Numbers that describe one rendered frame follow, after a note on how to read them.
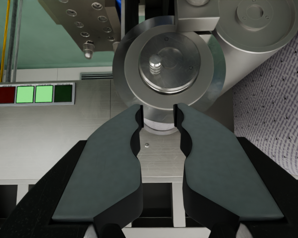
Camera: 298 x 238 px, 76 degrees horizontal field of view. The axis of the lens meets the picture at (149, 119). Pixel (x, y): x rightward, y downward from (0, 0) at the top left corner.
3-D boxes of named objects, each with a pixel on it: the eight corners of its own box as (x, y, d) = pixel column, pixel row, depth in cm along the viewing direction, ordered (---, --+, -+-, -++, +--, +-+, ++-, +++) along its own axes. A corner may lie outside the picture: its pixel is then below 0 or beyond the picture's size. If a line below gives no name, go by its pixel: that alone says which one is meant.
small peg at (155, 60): (165, 60, 20) (154, 68, 20) (163, 71, 23) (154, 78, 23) (156, 50, 20) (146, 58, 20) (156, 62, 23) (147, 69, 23)
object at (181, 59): (214, 64, 23) (163, 102, 22) (209, 71, 25) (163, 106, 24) (174, 19, 24) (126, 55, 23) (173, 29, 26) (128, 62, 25)
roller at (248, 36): (295, -31, 26) (307, 51, 25) (227, 56, 51) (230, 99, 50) (207, -27, 27) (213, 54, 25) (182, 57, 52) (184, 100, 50)
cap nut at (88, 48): (92, 42, 59) (92, 56, 58) (96, 48, 63) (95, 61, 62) (81, 43, 59) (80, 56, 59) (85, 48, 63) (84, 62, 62)
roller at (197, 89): (211, 22, 25) (217, 108, 23) (183, 85, 51) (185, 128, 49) (124, 25, 25) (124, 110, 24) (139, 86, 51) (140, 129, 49)
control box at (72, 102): (74, 81, 59) (74, 104, 58) (75, 82, 60) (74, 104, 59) (-5, 84, 60) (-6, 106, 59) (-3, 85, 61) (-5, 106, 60)
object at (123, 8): (124, -76, 29) (124, 38, 26) (138, 23, 52) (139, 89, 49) (121, -75, 29) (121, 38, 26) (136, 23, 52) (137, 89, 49)
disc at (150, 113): (222, 12, 26) (231, 122, 24) (220, 15, 26) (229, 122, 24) (112, 17, 26) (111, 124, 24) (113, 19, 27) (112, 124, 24)
